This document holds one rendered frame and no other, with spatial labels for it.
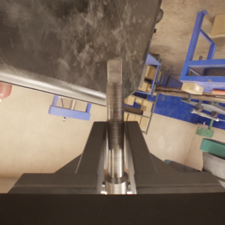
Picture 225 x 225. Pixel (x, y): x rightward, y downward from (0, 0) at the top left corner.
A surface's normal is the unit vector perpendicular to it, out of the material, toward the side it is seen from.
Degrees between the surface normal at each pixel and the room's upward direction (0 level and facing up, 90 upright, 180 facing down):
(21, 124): 90
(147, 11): 90
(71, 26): 90
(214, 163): 70
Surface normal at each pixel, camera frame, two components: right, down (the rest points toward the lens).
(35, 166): 0.55, 0.20
